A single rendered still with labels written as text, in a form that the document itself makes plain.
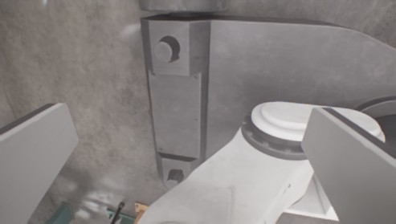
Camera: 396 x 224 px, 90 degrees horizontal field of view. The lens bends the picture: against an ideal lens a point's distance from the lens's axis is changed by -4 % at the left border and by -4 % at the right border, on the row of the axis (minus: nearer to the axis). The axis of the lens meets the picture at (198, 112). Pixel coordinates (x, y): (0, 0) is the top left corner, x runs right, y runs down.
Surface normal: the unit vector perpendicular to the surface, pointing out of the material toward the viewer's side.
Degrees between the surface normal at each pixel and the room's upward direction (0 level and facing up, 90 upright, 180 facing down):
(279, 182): 90
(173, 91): 0
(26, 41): 0
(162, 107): 0
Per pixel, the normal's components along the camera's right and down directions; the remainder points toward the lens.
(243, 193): 0.01, -0.87
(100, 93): -0.21, 0.48
